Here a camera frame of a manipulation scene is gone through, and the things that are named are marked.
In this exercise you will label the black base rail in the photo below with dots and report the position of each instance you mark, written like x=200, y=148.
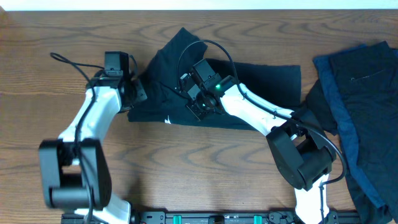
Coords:
x=273, y=217

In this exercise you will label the dark teal t-shirt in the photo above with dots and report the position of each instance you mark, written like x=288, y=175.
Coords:
x=280, y=85

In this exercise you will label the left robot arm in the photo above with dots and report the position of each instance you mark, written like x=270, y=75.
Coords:
x=75, y=175

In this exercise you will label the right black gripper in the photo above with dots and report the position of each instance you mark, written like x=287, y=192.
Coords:
x=189, y=92

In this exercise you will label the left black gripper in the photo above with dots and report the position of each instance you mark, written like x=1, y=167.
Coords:
x=138, y=94

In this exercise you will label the black folded garment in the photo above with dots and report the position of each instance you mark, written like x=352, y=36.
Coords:
x=366, y=77

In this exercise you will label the navy blue folded garment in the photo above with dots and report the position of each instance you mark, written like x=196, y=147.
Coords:
x=345, y=128

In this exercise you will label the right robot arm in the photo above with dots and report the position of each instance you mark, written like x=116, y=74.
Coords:
x=301, y=151

